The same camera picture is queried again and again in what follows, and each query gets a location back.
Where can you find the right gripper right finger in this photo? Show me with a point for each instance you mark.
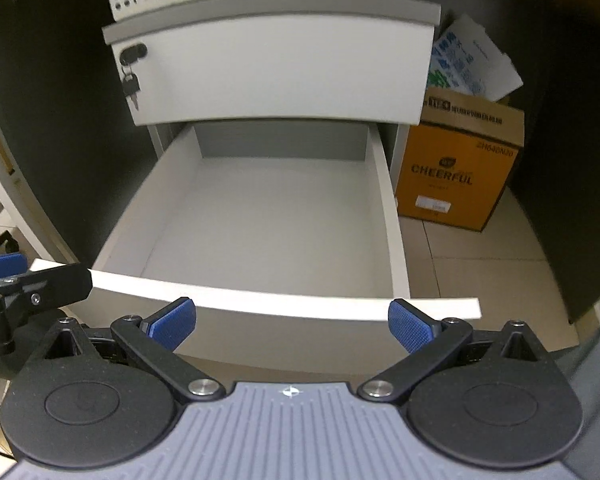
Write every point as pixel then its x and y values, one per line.
pixel 431 346

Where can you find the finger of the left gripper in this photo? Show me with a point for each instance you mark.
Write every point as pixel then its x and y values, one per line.
pixel 12 264

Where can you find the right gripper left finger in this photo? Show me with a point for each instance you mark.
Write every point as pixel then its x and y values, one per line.
pixel 149 343

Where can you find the white drawer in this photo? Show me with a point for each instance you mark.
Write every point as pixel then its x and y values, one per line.
pixel 285 236

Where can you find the white drawer cabinet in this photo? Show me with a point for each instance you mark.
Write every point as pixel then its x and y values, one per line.
pixel 355 60

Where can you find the orange cardboard box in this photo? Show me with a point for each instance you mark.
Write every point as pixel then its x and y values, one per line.
pixel 457 159

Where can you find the black keys in lock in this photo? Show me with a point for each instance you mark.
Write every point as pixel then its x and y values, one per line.
pixel 130 83

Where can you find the white printed paper bag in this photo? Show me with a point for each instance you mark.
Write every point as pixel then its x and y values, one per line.
pixel 465 60

